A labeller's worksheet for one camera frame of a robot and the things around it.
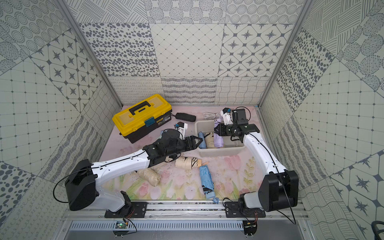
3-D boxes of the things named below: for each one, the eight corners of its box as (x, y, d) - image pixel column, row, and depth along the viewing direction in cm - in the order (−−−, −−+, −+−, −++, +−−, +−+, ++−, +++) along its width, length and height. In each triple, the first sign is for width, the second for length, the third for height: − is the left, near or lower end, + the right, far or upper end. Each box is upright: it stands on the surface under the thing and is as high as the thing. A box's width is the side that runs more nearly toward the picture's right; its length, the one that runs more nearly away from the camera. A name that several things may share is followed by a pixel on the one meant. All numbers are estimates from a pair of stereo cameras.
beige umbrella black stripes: (175, 169, 89) (174, 166, 86) (176, 159, 93) (175, 156, 90) (201, 169, 89) (201, 166, 86) (201, 159, 93) (201, 156, 90)
